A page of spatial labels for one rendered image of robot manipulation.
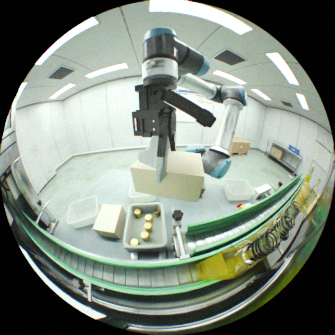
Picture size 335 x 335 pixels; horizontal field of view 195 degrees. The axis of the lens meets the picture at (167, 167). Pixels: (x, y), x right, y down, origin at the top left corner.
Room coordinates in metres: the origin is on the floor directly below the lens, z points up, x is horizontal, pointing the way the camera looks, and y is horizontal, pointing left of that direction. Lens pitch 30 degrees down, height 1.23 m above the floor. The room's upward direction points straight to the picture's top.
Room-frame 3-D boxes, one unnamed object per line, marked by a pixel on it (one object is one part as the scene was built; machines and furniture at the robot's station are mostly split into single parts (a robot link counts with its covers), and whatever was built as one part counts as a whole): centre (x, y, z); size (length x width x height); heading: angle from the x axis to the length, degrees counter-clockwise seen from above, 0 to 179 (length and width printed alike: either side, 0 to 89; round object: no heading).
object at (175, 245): (0.10, -0.03, 0.85); 0.09 x 0.04 x 0.07; 7
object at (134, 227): (0.20, 0.10, 0.80); 0.22 x 0.17 x 0.09; 7
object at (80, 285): (-0.11, 0.18, 0.94); 0.07 x 0.04 x 0.13; 7
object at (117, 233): (0.21, 0.29, 0.79); 0.16 x 0.12 x 0.07; 5
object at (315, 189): (0.00, -0.96, 1.01); 0.06 x 0.06 x 0.26; 8
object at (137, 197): (0.48, 0.16, 0.78); 0.22 x 0.17 x 0.09; 13
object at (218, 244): (0.16, -0.94, 0.93); 1.75 x 0.01 x 0.08; 97
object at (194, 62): (0.30, -0.05, 1.40); 0.11 x 0.11 x 0.08; 38
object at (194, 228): (0.24, -0.93, 0.93); 1.75 x 0.01 x 0.08; 97
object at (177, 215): (0.12, -0.03, 0.95); 0.17 x 0.03 x 0.12; 7
